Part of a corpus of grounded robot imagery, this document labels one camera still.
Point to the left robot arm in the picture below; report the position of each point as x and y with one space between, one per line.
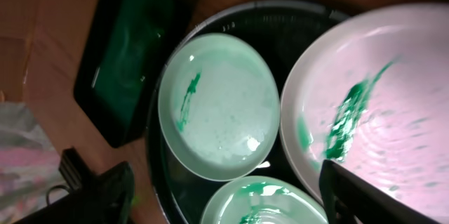
87 197

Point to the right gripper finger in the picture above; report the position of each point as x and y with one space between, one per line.
349 199

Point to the black rectangular water tray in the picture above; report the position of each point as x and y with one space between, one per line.
128 43

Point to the white plate rear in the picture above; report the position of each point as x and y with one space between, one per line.
372 95

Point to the mint plate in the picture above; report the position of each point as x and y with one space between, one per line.
218 107
261 199

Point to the mint plate front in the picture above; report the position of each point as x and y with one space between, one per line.
261 199

